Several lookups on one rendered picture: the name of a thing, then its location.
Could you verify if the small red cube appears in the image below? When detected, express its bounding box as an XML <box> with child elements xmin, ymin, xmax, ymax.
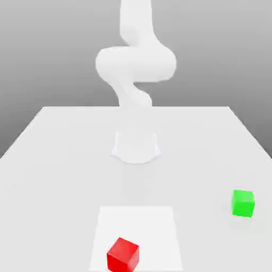
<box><xmin>106</xmin><ymin>236</ymin><xmax>140</xmax><ymax>272</ymax></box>

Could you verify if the small green cube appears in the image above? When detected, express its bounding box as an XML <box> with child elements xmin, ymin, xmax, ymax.
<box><xmin>231</xmin><ymin>189</ymin><xmax>256</xmax><ymax>218</ymax></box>

